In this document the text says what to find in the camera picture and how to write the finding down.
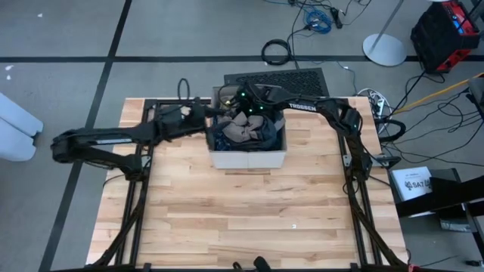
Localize black rounded object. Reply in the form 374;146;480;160
231;255;272;272

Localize black equipment stand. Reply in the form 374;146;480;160
395;168;484;230

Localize grey metal object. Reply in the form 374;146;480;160
467;77;484;110

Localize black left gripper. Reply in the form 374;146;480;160
188;97;227;134

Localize black rubber floor mat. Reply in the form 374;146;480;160
223;67;330;97

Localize pale blue padded object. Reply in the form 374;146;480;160
0;92;45;162

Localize tangled blue cable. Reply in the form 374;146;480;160
304;9;334;35

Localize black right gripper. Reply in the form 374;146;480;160
231;82;285;117

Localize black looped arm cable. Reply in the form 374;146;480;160
177;78;190;101

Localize dark navy garment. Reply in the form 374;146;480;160
260;113;284;151

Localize grey round-base stand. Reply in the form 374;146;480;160
361;0;408;68

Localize white printed box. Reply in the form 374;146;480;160
390;165;434;203

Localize red and black equipment case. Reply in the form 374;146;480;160
410;0;482;75

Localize yellow cable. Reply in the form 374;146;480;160
392;71;484;115

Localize beige fabric storage box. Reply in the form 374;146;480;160
206;85;287;170

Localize thick black cable loop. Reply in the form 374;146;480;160
377;119;408;144

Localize khaki brown trousers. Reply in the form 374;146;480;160
221;112;265;144

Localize coiled black cable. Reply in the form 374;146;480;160
261;39;293;66

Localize white power strip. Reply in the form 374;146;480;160
356;88;387;116

